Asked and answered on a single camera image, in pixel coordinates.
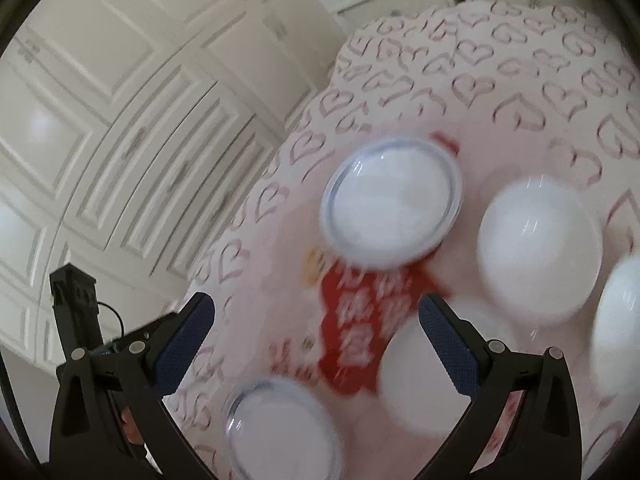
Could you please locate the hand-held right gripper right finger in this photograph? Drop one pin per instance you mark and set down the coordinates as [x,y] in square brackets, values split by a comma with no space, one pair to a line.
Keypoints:
[447,347]

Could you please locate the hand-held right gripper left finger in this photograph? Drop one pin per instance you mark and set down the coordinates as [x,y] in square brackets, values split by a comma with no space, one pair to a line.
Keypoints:
[181,342]

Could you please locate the grey rimmed white plate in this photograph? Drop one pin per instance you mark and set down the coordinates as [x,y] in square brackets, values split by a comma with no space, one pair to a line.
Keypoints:
[285,435]
[392,202]

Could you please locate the red print plastic mat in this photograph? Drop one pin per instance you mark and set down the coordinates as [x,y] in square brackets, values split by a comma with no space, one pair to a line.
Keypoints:
[367,310]

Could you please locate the white panelled wardrobe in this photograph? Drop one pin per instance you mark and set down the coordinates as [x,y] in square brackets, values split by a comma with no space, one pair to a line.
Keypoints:
[125,110]

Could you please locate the heart print blanket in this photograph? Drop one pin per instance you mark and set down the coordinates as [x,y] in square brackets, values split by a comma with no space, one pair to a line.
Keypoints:
[500,60]

